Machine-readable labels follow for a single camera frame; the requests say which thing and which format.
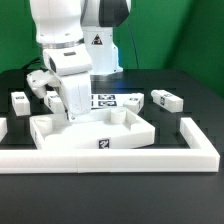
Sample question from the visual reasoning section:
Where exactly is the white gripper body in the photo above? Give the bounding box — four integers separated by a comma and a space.
43, 44, 92, 117

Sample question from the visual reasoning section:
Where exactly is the white desk tabletop tray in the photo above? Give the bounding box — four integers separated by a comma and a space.
30, 107, 155, 150

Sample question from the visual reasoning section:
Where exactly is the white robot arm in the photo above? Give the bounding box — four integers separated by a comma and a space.
27, 0, 131, 121

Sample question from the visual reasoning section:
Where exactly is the fiducial marker sheet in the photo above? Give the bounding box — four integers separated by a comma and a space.
91, 94, 128, 108

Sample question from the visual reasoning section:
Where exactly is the white block at left edge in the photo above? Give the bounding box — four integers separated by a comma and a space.
0, 118, 8, 142

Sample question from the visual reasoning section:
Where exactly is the white L-shaped fence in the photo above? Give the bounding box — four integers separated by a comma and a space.
0, 118, 220, 174

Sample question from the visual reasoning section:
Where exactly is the black cable bundle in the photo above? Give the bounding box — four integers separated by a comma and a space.
20, 56, 43, 72

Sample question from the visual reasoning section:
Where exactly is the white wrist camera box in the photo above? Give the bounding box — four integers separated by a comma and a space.
26, 70, 59, 99

